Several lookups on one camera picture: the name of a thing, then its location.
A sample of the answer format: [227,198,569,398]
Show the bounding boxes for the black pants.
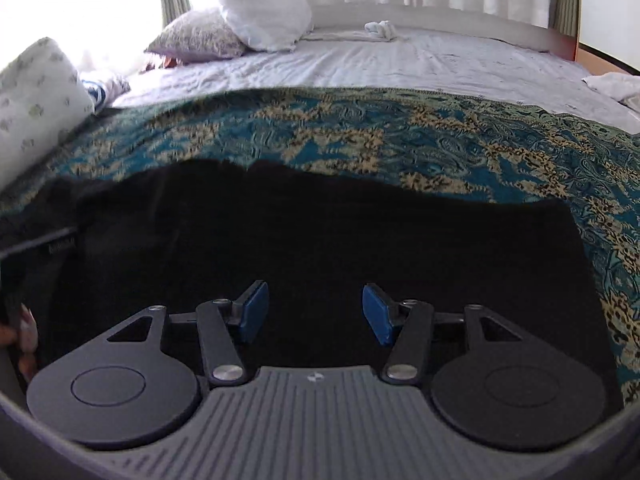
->
[0,158,627,411]

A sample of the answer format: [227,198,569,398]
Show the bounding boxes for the blue striped cloth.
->
[79,72,132,113]

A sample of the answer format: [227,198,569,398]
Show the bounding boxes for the lavender floral pillow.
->
[144,7,249,64]

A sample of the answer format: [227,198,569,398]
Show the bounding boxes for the plain white pillow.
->
[211,0,314,54]

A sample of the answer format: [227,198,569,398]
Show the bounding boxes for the wooden bed headboard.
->
[309,3,583,62]

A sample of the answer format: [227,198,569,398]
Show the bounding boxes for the teal paisley blanket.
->
[0,86,640,407]

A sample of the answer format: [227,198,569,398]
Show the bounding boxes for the crumpled white cloth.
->
[581,72,640,112]

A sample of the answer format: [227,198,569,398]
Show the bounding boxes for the person's left hand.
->
[0,304,40,362]

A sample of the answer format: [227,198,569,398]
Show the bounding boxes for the knotted white cloth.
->
[300,20,402,44]

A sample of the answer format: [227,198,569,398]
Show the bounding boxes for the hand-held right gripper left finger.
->
[106,280,270,387]

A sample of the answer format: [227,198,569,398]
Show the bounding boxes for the white pillow with green print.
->
[0,36,97,189]

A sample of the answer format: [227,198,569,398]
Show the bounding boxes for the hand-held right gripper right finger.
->
[362,282,527,386]

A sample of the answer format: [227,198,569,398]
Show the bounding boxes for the white bed sheet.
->
[106,26,640,136]

